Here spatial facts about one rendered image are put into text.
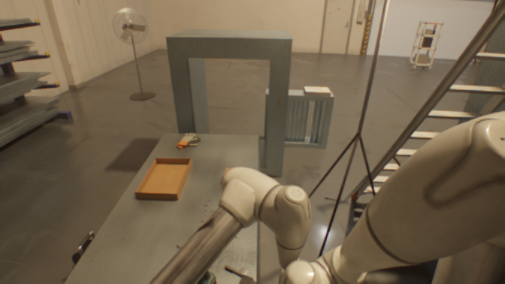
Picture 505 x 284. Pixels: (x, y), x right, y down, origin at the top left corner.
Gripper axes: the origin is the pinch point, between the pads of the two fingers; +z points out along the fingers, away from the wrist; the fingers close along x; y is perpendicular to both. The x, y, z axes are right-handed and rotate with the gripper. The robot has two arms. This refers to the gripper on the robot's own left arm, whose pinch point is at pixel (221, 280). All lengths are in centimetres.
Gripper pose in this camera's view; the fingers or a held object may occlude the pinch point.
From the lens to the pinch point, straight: 132.8
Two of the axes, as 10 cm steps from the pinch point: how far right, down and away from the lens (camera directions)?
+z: -9.0, -2.1, 3.9
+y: -0.1, 8.9, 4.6
